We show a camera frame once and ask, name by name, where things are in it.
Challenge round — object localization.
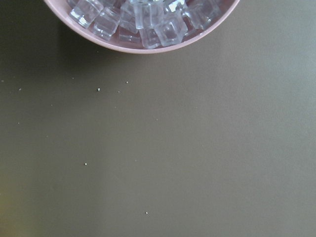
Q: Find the clear ice cube front right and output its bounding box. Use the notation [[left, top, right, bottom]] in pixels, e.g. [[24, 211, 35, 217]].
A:
[[154, 11, 188, 47]]

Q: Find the clear ice cube front left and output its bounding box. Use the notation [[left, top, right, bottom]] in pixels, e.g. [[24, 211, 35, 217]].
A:
[[92, 7, 120, 41]]

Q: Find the pink bowl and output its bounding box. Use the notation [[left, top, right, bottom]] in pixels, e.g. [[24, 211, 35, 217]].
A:
[[43, 0, 240, 54]]

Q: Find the clear ice cube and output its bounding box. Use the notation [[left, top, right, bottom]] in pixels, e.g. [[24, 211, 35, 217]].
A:
[[70, 0, 104, 29], [154, 11, 188, 47], [92, 7, 120, 41]]

